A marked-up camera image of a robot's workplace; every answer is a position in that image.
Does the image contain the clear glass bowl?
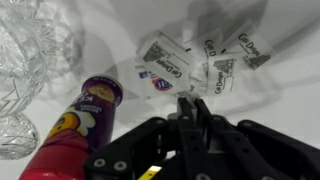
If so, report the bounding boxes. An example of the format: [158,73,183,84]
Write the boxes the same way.
[0,111,40,161]

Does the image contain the white paper sachet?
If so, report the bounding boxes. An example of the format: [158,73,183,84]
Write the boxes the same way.
[182,62,208,101]

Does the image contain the white Cafe Delight sachet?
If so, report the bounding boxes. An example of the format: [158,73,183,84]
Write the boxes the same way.
[184,27,225,64]
[219,19,277,72]
[203,54,245,98]
[135,30,198,95]

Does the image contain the cut glass container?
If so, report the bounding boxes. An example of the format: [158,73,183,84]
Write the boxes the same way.
[0,0,85,118]

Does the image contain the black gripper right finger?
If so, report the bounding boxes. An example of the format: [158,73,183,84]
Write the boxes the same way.
[195,98,320,180]

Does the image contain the yellow marker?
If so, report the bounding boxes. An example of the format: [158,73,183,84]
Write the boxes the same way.
[137,165,163,180]

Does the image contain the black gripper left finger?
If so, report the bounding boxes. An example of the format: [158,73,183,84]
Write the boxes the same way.
[84,97,203,180]

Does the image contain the purple chips can red lid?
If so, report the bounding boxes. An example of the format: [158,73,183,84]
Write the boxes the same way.
[18,74,125,180]

